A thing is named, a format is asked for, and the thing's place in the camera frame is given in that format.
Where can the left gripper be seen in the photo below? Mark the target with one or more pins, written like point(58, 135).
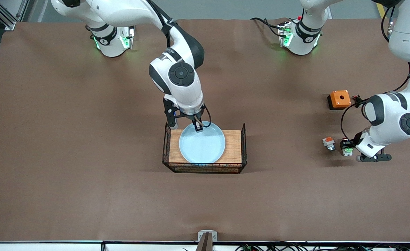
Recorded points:
point(350, 143)

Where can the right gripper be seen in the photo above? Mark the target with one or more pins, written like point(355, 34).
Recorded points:
point(195, 121)

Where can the light blue round plate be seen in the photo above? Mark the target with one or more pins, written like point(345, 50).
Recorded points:
point(201, 146)

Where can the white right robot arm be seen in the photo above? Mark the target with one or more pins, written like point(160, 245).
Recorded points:
point(180, 75)

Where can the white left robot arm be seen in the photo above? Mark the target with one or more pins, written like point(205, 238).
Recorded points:
point(393, 118)

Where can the white button orange contact block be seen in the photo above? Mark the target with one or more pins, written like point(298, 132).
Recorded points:
point(328, 143)

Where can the black square push button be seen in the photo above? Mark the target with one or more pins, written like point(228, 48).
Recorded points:
point(356, 99)

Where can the wooden board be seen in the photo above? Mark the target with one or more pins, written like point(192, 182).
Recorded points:
point(233, 146)

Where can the orange button enclosure box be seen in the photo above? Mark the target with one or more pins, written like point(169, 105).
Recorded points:
point(340, 98)

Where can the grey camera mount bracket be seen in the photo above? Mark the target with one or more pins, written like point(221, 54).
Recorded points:
point(207, 237)

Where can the aluminium frame profile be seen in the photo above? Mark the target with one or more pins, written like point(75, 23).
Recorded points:
point(6, 15)

